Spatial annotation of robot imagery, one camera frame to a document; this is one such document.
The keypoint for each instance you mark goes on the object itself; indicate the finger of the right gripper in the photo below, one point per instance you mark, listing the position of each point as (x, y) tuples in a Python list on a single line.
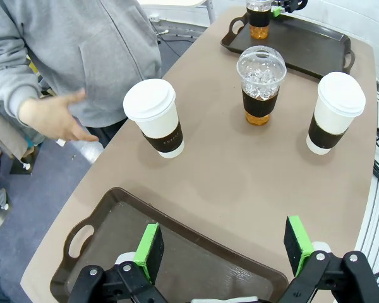
[(276, 12)]

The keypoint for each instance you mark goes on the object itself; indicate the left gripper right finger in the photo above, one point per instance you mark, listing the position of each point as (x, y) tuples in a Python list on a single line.
[(298, 249)]

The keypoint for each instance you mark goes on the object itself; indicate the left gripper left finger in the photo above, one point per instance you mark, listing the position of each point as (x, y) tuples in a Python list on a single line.
[(146, 252)]

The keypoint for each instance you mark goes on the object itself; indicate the clear plastic iced coffee cup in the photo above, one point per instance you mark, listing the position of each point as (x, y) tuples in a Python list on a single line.
[(259, 19), (260, 107)]

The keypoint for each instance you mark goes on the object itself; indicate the right forearm in grey sleeve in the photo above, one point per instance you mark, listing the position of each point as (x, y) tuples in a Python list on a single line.
[(11, 82)]

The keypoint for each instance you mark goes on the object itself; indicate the brown plastic serving tray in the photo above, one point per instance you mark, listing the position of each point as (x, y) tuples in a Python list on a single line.
[(303, 50), (192, 262)]

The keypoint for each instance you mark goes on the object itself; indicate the white paper coffee cup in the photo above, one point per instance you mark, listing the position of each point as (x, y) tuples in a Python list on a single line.
[(154, 107), (338, 104)]

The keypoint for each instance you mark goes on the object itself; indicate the person's right hand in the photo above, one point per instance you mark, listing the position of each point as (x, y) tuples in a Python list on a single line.
[(50, 116)]

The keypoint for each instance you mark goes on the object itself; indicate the large white table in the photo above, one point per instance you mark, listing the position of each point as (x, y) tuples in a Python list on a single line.
[(177, 2)]

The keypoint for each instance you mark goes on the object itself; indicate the person in grey hoodie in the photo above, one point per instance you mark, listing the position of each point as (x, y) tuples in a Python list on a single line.
[(98, 57)]

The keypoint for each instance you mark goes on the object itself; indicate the metal mannequin base plate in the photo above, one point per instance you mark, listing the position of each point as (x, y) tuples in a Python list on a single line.
[(23, 162)]

